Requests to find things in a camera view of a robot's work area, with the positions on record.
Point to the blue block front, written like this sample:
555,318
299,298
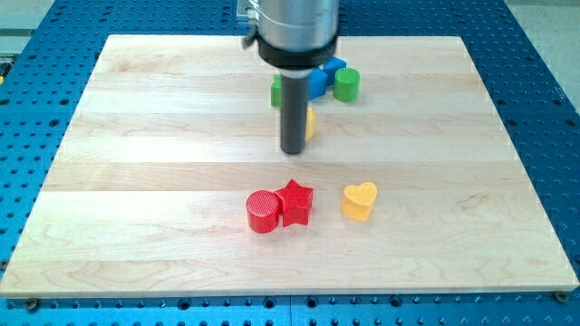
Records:
317,83

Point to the blue block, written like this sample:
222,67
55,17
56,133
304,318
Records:
317,83
331,67

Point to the yellow block behind rod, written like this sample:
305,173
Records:
310,126

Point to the wooden board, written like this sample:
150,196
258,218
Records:
146,196

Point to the blue block rear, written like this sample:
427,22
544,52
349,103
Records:
331,67

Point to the yellow heart block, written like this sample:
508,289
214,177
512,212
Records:
358,200

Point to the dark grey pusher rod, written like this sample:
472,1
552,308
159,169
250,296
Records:
293,113

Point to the red star block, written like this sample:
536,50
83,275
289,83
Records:
296,203

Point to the green block left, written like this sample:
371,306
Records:
275,91

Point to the red cylinder block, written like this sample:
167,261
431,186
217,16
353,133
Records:
263,211

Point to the green cylinder block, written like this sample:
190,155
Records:
346,84

